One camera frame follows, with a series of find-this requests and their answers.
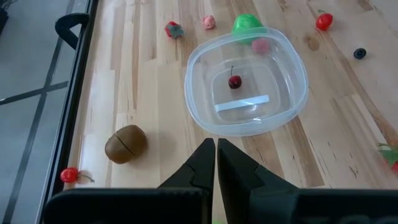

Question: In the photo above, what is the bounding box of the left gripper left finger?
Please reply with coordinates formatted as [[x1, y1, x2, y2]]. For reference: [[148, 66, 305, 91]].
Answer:
[[43, 138, 216, 224]]

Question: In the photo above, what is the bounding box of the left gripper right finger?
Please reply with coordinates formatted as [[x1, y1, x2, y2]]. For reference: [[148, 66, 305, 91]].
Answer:
[[218, 138, 398, 224]]

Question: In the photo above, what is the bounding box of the brown toy kiwi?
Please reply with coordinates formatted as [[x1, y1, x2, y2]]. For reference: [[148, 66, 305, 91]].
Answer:
[[104, 124, 148, 166]]

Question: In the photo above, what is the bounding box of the bright red toy cherry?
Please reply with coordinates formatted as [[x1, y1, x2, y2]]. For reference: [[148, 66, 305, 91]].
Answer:
[[60, 166, 96, 185]]

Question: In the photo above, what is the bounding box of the dark red toy cherry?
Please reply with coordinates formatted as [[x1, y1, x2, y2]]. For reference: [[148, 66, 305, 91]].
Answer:
[[228, 65, 243, 90]]

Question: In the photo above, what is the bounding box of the red toy strawberry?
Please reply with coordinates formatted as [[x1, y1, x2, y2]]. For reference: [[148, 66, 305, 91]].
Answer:
[[377, 142, 398, 174], [164, 20, 185, 40]]

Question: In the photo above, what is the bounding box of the pink toy raspberry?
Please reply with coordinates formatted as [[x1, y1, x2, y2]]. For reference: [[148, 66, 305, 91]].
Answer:
[[250, 37, 271, 55]]

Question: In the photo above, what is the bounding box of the green toy fruit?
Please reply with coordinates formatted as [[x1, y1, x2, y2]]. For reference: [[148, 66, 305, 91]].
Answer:
[[231, 12, 269, 45]]

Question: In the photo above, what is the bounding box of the dark toy blueberry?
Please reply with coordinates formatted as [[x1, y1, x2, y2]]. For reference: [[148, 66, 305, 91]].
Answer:
[[353, 47, 368, 60]]

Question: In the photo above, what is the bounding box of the pink toy lychee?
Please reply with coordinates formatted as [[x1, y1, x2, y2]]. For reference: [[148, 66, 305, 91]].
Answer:
[[202, 14, 217, 30]]

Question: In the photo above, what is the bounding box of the red toy cherry tomato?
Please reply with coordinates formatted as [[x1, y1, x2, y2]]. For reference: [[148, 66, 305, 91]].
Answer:
[[315, 9, 335, 32]]

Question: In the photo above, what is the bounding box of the clear plastic tupperware container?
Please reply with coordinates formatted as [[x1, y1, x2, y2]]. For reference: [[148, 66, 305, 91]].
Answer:
[[183, 26, 310, 138]]

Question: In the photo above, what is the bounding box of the black frame clamp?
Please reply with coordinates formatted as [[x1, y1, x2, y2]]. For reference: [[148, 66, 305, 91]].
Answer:
[[54, 12, 91, 51]]

